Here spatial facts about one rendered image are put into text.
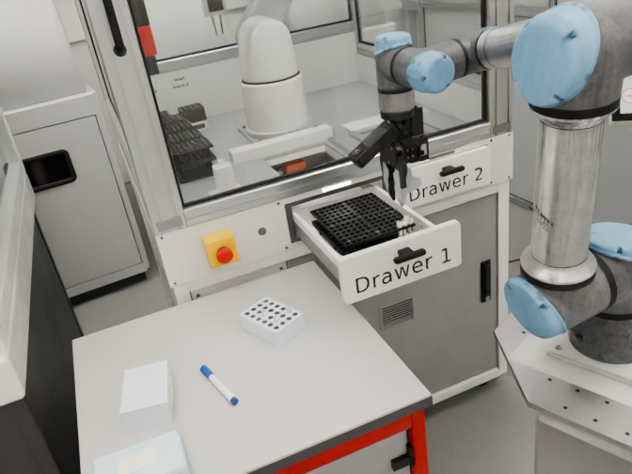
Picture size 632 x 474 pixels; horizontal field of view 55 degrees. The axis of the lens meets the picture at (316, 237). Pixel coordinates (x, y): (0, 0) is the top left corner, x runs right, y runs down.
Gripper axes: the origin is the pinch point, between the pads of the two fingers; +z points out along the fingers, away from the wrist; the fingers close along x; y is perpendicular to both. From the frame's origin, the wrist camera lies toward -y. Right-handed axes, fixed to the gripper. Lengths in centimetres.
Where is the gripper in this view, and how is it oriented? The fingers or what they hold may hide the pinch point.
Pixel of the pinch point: (394, 198)
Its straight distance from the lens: 136.9
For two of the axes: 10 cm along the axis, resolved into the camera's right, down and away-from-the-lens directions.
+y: 9.2, -2.8, 2.8
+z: 1.3, 8.8, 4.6
